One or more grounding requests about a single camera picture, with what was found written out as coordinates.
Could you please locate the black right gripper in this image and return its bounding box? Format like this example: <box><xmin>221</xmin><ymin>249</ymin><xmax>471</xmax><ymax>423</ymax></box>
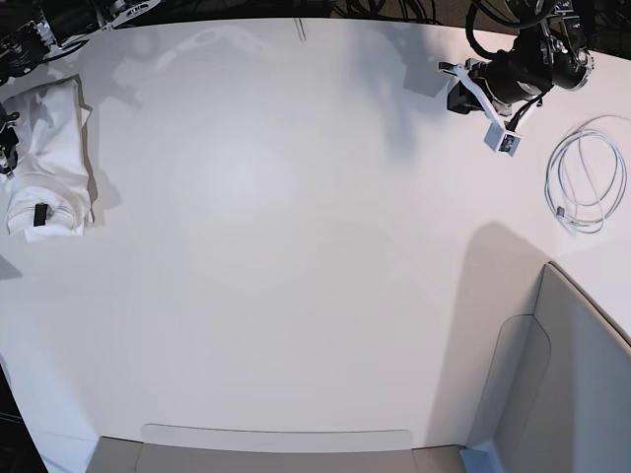
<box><xmin>1</xmin><ymin>110</ymin><xmax>48</xmax><ymax>228</ymax></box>

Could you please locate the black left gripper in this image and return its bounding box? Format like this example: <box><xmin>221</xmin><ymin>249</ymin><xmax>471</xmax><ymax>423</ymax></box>
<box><xmin>447</xmin><ymin>81</ymin><xmax>484</xmax><ymax>114</ymax></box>

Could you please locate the white printed t-shirt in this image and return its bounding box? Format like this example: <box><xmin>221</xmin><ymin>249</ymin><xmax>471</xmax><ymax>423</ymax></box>
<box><xmin>1</xmin><ymin>78</ymin><xmax>93</xmax><ymax>243</ymax></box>

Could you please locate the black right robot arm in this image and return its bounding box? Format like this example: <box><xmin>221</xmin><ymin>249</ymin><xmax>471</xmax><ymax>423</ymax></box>
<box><xmin>1</xmin><ymin>1</ymin><xmax>158</xmax><ymax>242</ymax></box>

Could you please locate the grey partition panel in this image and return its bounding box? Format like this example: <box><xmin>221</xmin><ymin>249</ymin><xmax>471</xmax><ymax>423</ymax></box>
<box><xmin>459</xmin><ymin>263</ymin><xmax>630</xmax><ymax>472</ymax></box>

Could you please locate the coiled white cable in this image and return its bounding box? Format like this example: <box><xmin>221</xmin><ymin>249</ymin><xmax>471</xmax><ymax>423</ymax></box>
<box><xmin>542</xmin><ymin>115</ymin><xmax>629</xmax><ymax>236</ymax></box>

